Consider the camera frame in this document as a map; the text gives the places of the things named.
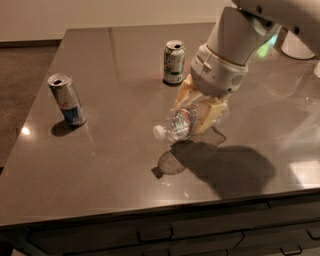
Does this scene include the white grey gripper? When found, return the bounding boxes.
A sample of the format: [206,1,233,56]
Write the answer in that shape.
[173,44,248,135]

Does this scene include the black right drawer handle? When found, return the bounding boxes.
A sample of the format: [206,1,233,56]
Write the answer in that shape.
[307,228,320,241]

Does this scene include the dark drawer cabinet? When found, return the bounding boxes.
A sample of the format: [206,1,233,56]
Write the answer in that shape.
[1,192,320,256]

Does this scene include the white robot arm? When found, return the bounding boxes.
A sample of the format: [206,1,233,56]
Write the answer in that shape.
[169,0,320,138]

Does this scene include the silver blue energy drink can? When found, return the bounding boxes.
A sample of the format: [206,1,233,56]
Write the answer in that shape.
[48,73,86,127]

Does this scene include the black drawer handle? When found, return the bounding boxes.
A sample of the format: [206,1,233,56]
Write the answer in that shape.
[137,227,174,244]
[307,228,320,241]
[280,245,302,256]

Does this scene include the green white soda can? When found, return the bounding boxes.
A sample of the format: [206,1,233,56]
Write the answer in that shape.
[163,40,185,86]

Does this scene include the white cylindrical robot base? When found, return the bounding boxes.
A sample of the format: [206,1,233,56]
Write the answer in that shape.
[280,28,320,79]

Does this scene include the clear plastic water bottle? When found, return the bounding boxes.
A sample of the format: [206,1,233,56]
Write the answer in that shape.
[152,103,231,143]

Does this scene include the black left drawer handle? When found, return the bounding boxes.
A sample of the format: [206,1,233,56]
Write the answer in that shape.
[137,227,174,244]

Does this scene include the black lower drawer handle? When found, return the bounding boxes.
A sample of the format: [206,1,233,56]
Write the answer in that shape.
[280,245,302,256]

